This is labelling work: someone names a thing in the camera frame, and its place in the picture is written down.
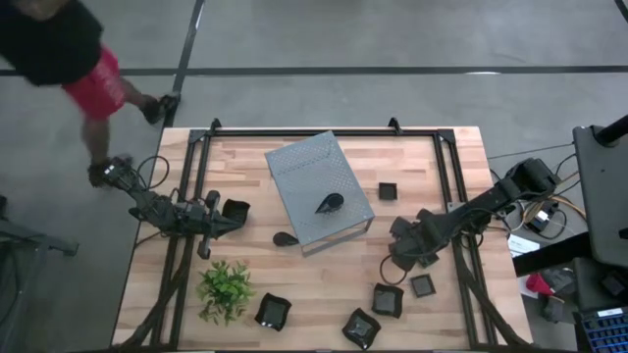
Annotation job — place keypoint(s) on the white paper sheet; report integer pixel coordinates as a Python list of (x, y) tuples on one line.
[(521, 243)]

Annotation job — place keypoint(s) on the grey platform with pole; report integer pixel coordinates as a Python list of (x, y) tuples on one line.
[(601, 196)]

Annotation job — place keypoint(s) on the grey perforated metal shelf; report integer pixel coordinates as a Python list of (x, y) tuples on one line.
[(314, 171)]

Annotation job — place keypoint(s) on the green artificial plant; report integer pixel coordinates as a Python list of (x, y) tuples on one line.
[(225, 291)]

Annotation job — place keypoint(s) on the black wavy square bowl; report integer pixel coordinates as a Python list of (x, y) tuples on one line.
[(360, 328), (387, 300)]

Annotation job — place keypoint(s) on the small black square plate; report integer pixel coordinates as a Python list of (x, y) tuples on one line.
[(387, 191), (422, 285)]

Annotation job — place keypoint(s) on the black stand leg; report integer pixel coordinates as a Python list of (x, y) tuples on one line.
[(549, 255)]

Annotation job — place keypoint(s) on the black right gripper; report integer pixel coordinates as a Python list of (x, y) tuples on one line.
[(432, 235)]

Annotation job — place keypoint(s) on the black round bowl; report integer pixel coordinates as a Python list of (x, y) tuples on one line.
[(331, 202)]

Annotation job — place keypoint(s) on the black teardrop plate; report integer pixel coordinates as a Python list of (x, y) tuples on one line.
[(283, 238), (238, 208)]

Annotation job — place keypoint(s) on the black white power adapter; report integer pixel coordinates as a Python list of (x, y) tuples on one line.
[(539, 219)]

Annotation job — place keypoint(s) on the person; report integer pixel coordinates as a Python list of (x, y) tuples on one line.
[(49, 39)]

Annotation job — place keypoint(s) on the black aluminium rig frame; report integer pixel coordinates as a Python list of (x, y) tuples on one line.
[(319, 132)]

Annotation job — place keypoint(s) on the black wavy square plate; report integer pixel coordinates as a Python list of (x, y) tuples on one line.
[(273, 311)]

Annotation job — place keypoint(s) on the blue lit keyboard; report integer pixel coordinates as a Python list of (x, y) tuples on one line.
[(606, 331)]

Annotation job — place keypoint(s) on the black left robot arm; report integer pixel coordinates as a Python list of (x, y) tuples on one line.
[(147, 201)]

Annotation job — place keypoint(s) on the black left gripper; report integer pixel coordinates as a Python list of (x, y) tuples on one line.
[(193, 218)]

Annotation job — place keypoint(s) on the red object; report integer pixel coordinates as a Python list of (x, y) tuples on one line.
[(537, 283)]

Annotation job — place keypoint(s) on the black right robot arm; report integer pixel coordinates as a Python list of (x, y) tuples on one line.
[(490, 198)]

